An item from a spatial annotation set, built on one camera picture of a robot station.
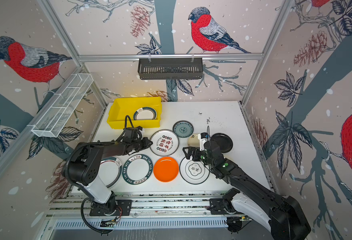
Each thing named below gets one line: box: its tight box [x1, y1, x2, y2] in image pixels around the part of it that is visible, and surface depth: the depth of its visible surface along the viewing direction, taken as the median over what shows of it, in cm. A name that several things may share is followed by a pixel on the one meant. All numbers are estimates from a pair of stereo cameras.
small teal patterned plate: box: [172, 120, 194, 138], surface depth 106 cm
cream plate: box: [187, 133, 200, 147], surface depth 100 cm
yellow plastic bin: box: [107, 96, 162, 129], surface depth 116 cm
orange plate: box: [153, 156, 180, 183], surface depth 87 cm
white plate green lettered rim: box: [122, 154, 153, 185], surface depth 88 cm
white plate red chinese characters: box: [150, 129, 180, 157], surface depth 99 cm
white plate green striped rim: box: [133, 107, 158, 121], surface depth 116 cm
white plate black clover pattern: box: [179, 157, 210, 185], surface depth 87 cm
